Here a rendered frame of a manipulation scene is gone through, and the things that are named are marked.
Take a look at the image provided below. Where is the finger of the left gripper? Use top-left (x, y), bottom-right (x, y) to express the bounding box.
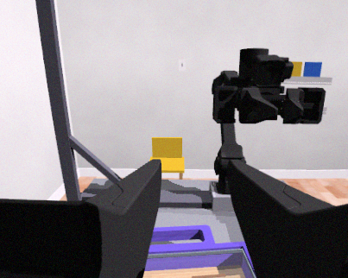
top-left (282, 88), bottom-right (304, 124)
top-left (238, 88), bottom-right (278, 123)

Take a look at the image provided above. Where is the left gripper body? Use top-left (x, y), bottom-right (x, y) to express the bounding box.
top-left (212, 86), bottom-right (326, 124)

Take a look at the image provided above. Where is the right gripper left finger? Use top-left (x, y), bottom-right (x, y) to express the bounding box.
top-left (0, 159), bottom-right (161, 278)

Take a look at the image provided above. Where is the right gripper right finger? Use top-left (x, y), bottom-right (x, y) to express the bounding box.
top-left (227, 160), bottom-right (348, 278)

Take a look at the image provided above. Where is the purple wooden maze board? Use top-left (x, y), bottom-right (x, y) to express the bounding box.
top-left (143, 225), bottom-right (256, 278)

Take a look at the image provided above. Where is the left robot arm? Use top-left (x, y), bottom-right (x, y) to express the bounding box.
top-left (212, 48), bottom-right (294, 194)

